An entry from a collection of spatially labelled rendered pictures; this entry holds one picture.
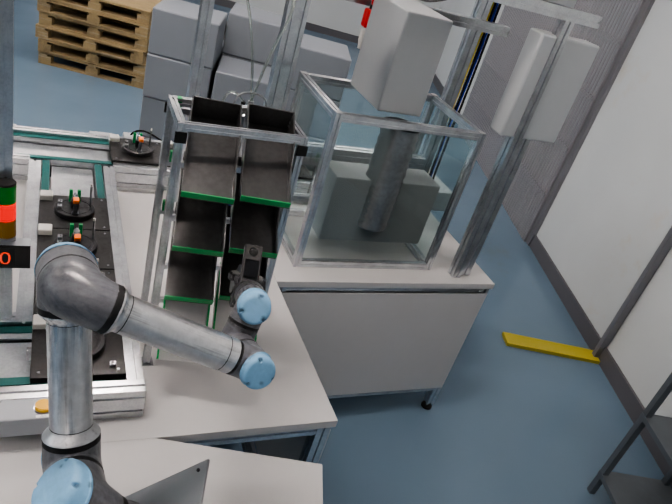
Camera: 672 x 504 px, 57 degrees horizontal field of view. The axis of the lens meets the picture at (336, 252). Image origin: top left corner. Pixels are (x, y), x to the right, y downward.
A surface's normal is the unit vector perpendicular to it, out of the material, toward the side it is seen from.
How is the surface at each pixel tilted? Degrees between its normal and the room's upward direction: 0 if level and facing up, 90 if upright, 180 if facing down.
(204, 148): 25
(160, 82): 90
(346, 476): 0
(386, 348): 90
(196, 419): 0
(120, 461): 0
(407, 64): 90
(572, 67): 90
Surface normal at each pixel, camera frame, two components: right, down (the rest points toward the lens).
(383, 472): 0.26, -0.83
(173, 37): 0.02, 0.52
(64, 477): -0.44, -0.69
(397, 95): 0.34, 0.56
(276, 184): 0.31, -0.52
